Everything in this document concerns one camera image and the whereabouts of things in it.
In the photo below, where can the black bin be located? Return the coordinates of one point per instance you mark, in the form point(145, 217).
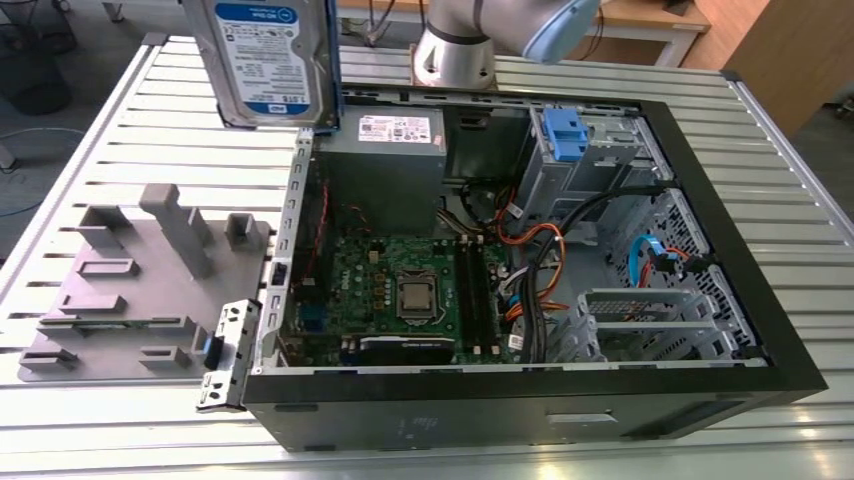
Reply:
point(34, 85)

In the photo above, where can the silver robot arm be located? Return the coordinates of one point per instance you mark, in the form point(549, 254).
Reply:
point(461, 55)

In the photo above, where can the black graphics card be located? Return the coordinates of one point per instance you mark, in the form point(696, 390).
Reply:
point(401, 347)

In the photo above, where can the silver disk bay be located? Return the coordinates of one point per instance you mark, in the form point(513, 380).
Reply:
point(641, 325)

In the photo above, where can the green motherboard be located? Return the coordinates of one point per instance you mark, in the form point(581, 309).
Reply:
point(361, 320)

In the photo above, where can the grey parts rack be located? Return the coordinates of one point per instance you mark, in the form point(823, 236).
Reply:
point(134, 310)

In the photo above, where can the CPU socket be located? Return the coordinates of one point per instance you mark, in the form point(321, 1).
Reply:
point(417, 317)

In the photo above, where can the silver drive cage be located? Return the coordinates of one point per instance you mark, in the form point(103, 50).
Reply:
point(581, 175)

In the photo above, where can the blue drive latch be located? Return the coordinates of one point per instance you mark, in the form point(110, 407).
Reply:
point(564, 135)

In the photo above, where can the wooden cabinet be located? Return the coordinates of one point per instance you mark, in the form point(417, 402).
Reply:
point(801, 50)

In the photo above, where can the grey power supply unit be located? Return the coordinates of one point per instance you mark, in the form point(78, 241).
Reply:
point(381, 185)

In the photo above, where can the silver CPU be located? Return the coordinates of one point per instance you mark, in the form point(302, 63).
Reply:
point(417, 295)

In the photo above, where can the wooden desk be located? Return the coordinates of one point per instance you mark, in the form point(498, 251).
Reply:
point(655, 20)

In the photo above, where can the metal expansion latch bracket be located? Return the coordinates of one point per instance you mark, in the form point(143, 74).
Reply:
point(234, 320)

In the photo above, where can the white frame desk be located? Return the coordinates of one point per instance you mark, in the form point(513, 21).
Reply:
point(114, 10)

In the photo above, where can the black RAM slot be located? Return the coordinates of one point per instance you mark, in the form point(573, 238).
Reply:
point(469, 295)
point(486, 295)

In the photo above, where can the hard disk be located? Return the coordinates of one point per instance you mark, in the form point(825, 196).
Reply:
point(268, 60)

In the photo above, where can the black PC case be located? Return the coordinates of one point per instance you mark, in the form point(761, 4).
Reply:
point(468, 415)

